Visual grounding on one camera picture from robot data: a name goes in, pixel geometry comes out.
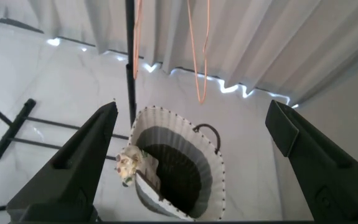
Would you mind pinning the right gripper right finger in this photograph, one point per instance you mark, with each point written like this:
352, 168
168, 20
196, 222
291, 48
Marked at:
331, 174

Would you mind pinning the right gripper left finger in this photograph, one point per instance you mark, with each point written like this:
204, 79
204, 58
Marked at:
63, 183

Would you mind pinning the pink clothes hanger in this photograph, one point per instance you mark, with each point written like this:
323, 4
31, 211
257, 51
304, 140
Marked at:
194, 56
136, 46

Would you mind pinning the white laundry basket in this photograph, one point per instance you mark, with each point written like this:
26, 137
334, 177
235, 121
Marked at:
210, 146

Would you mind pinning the black clothes rack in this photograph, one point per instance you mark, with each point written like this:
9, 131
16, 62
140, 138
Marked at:
130, 31

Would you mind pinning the cream printed garment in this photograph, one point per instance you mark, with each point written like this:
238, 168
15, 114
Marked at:
129, 165

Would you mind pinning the white curtain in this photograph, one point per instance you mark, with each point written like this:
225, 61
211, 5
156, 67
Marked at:
275, 40

